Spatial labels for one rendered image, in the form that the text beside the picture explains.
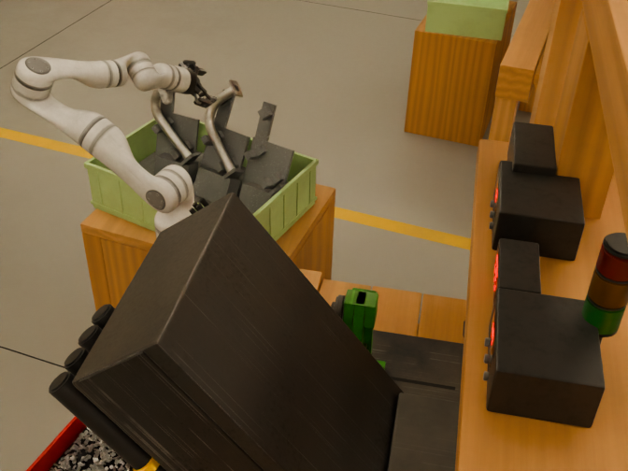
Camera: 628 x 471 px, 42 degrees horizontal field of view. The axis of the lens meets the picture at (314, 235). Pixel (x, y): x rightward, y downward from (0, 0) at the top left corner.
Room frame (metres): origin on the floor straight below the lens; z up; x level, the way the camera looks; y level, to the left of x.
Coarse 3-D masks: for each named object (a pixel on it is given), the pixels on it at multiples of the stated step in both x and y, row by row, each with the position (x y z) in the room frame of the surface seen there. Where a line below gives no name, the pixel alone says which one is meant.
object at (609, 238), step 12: (612, 240) 0.80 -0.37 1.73; (624, 240) 0.80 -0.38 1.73; (600, 252) 0.80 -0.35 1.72; (612, 252) 0.78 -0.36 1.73; (624, 252) 0.77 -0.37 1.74; (600, 264) 0.79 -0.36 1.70; (612, 264) 0.77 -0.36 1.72; (624, 264) 0.77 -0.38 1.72; (600, 276) 0.78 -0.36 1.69; (612, 276) 0.77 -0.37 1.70; (624, 276) 0.77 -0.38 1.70
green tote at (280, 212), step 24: (144, 144) 2.40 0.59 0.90; (96, 168) 2.14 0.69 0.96; (312, 168) 2.20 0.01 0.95; (96, 192) 2.15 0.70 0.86; (120, 192) 2.10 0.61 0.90; (288, 192) 2.07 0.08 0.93; (312, 192) 2.21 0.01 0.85; (120, 216) 2.11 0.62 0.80; (144, 216) 2.06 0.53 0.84; (264, 216) 1.96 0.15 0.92; (288, 216) 2.08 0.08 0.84
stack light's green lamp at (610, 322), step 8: (584, 304) 0.80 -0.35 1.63; (584, 312) 0.79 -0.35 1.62; (592, 312) 0.78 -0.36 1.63; (600, 312) 0.77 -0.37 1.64; (608, 312) 0.77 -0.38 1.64; (616, 312) 0.77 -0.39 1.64; (592, 320) 0.78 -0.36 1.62; (600, 320) 0.77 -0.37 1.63; (608, 320) 0.77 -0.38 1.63; (616, 320) 0.77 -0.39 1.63; (600, 328) 0.77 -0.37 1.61; (608, 328) 0.77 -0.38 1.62; (616, 328) 0.77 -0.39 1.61; (600, 336) 0.77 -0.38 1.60; (608, 336) 0.77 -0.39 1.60
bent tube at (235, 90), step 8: (232, 80) 2.32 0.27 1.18; (232, 88) 2.30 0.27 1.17; (216, 96) 2.31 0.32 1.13; (224, 96) 2.30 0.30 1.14; (232, 96) 2.31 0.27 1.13; (240, 96) 2.30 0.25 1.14; (216, 104) 2.30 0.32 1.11; (208, 112) 2.29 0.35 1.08; (208, 120) 2.28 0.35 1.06; (208, 128) 2.27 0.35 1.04; (216, 136) 2.25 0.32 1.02; (216, 144) 2.23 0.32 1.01; (224, 152) 2.20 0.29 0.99; (224, 160) 2.19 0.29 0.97; (232, 168) 2.16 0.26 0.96
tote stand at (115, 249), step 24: (96, 216) 2.11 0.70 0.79; (312, 216) 2.15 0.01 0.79; (96, 240) 2.05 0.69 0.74; (120, 240) 2.02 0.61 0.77; (144, 240) 1.99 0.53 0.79; (288, 240) 2.02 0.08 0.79; (312, 240) 2.12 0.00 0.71; (96, 264) 2.06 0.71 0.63; (120, 264) 2.03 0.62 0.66; (312, 264) 2.13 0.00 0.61; (96, 288) 2.06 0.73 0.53; (120, 288) 2.03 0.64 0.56
